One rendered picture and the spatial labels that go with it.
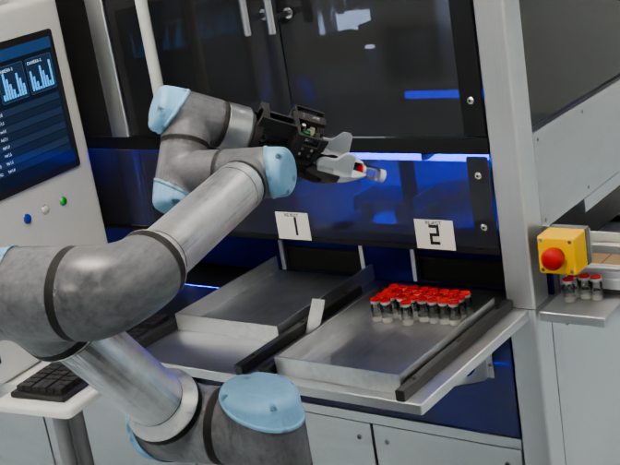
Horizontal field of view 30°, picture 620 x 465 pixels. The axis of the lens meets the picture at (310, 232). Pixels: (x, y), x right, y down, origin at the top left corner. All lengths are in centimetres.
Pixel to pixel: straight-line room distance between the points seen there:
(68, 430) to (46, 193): 60
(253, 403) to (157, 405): 13
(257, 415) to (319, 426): 96
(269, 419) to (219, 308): 80
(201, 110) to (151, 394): 44
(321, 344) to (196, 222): 72
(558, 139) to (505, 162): 17
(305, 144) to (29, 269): 58
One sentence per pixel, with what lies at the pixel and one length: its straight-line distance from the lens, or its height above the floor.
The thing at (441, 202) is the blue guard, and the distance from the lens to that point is 220.
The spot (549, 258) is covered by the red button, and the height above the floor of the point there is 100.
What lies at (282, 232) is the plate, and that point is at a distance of 244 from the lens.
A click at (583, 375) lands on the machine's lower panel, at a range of 244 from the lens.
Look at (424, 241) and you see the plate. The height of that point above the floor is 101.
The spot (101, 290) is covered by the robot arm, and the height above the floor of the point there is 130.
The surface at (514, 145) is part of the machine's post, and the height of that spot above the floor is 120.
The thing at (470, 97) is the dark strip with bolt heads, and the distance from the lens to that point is 211.
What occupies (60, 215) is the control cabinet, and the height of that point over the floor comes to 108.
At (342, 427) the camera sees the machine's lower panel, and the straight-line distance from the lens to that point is 257.
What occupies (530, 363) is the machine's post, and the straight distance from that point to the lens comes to 224.
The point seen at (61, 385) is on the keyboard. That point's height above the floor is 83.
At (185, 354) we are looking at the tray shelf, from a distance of 223.
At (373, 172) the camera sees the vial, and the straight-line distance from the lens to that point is 190.
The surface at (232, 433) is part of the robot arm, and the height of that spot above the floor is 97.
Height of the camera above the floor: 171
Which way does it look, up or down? 17 degrees down
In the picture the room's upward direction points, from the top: 9 degrees counter-clockwise
